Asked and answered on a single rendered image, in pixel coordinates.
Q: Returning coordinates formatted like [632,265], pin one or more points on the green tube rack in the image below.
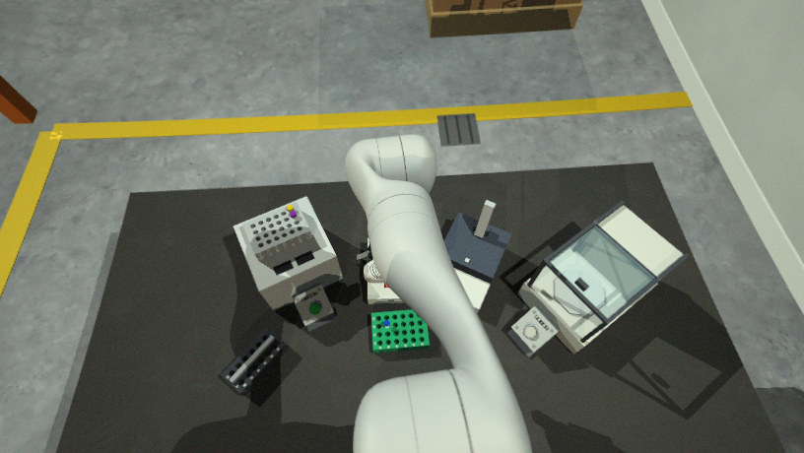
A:
[405,341]

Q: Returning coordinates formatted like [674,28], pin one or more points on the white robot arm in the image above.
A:
[471,408]

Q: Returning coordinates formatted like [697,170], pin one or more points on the white benchtop mixer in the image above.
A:
[301,260]

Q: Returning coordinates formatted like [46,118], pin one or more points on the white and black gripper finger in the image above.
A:
[362,258]

